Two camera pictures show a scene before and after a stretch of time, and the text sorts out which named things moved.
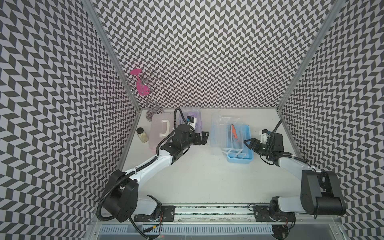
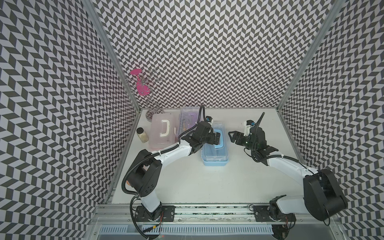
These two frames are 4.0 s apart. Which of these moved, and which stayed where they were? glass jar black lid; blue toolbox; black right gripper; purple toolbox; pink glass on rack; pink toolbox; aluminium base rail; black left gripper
Moved: black right gripper; blue toolbox; black left gripper
Stayed: purple toolbox; aluminium base rail; pink glass on rack; pink toolbox; glass jar black lid
